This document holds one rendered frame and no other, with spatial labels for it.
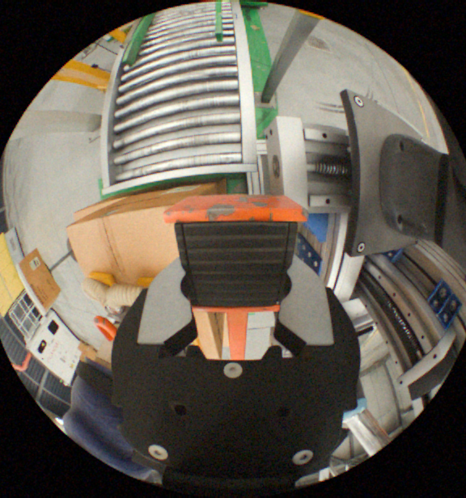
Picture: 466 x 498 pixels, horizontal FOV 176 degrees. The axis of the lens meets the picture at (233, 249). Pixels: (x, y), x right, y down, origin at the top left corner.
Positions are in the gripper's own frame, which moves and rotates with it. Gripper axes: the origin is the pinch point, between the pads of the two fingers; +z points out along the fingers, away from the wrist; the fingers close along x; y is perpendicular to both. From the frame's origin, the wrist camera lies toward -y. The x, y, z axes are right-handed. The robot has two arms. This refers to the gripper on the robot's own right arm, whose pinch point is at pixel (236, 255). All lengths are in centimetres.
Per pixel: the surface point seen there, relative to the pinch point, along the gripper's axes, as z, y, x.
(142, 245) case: 13.5, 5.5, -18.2
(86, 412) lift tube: -20.1, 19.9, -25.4
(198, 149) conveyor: 59, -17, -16
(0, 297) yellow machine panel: -103, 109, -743
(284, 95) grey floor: 108, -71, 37
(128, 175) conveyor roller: 53, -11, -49
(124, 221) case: 13.5, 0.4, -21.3
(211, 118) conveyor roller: 53, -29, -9
